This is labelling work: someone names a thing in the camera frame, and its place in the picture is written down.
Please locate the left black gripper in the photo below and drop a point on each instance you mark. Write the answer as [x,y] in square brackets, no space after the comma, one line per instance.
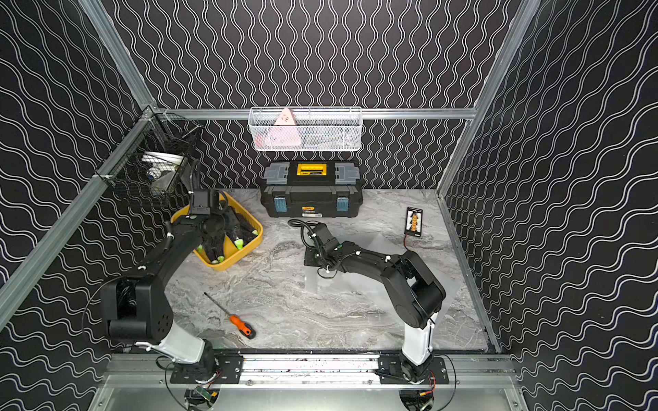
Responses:
[217,232]

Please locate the black phone with orange screen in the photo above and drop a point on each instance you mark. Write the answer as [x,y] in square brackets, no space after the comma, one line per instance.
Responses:
[413,222]

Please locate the white wire wall basket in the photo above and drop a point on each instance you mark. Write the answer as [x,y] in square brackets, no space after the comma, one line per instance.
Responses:
[323,129]

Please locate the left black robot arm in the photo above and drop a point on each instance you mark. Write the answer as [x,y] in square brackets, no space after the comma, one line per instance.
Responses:
[135,308]

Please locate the clear zip-top bag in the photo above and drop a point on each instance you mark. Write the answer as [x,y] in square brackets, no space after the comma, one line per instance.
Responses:
[442,262]

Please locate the black wire corner basket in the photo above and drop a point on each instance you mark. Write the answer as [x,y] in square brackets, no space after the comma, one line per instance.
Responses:
[164,132]

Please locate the yellow plastic tray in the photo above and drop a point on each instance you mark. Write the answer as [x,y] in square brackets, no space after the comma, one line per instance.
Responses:
[250,237]

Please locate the black yellow toolbox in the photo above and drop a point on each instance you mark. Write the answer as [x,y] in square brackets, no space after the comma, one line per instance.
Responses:
[312,189]

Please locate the pink triangular card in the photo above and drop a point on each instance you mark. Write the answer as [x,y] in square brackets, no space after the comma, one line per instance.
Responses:
[284,133]

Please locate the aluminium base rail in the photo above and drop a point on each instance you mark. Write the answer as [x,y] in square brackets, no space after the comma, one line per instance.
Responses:
[362,371]

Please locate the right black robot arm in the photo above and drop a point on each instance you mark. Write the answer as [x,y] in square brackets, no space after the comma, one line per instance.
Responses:
[414,291]

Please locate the white tape roll in basket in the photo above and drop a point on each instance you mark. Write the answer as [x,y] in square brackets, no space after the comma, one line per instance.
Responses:
[160,163]

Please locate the orange handled screwdriver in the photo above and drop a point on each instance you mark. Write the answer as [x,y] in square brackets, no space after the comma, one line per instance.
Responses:
[244,327]

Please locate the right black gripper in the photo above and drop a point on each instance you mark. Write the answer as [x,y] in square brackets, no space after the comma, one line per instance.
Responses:
[308,256]

